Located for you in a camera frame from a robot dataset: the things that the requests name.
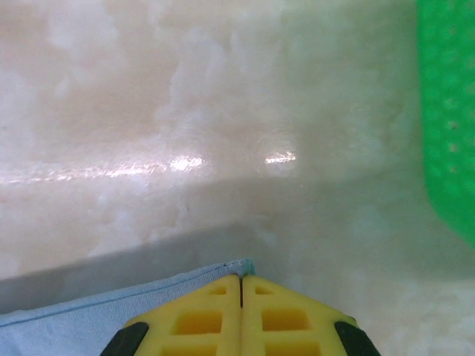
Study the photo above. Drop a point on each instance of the light blue long sleeve shirt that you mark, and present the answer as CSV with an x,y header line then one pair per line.
x,y
92,326

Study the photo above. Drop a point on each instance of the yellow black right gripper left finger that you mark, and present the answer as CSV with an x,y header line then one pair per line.
x,y
196,322

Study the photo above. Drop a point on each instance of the green plastic basket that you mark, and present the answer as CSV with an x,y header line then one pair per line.
x,y
449,111

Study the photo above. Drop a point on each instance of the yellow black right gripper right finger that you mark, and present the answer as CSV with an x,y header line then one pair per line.
x,y
293,322

